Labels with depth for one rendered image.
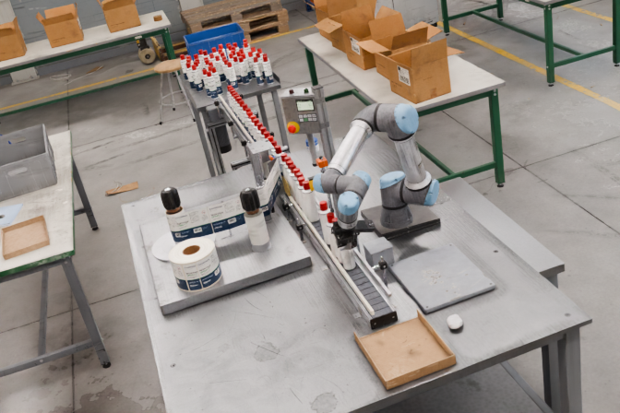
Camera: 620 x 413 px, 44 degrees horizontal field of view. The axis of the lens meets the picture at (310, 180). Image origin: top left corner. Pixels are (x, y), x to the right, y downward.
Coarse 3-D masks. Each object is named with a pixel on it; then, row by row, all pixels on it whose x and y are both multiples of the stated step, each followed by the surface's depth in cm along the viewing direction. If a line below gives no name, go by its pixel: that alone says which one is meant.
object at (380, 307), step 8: (312, 224) 353; (320, 224) 352; (312, 232) 347; (320, 232) 345; (328, 256) 330; (352, 272) 312; (360, 272) 311; (352, 280) 307; (360, 280) 306; (368, 280) 305; (360, 288) 301; (368, 288) 300; (368, 296) 296; (376, 296) 294; (376, 304) 290; (384, 304) 289; (368, 312) 287; (376, 312) 286; (384, 312) 285; (392, 312) 284
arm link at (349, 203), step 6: (348, 192) 274; (342, 198) 273; (348, 198) 273; (354, 198) 273; (360, 198) 277; (342, 204) 272; (348, 204) 272; (354, 204) 272; (360, 204) 277; (342, 210) 274; (348, 210) 272; (354, 210) 273; (342, 216) 276; (348, 216) 275; (354, 216) 277; (342, 222) 280; (348, 222) 279
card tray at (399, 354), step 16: (416, 320) 284; (368, 336) 281; (384, 336) 279; (400, 336) 278; (416, 336) 276; (432, 336) 274; (368, 352) 273; (384, 352) 272; (400, 352) 270; (416, 352) 268; (432, 352) 267; (448, 352) 263; (384, 368) 264; (400, 368) 263; (416, 368) 261; (432, 368) 258; (384, 384) 257; (400, 384) 256
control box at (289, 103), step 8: (296, 88) 345; (280, 96) 340; (288, 96) 339; (296, 96) 337; (304, 96) 336; (312, 96) 334; (288, 104) 340; (288, 112) 342; (296, 112) 341; (304, 112) 339; (312, 112) 338; (288, 120) 344; (296, 120) 342; (296, 128) 344; (304, 128) 343; (312, 128) 342; (320, 128) 341
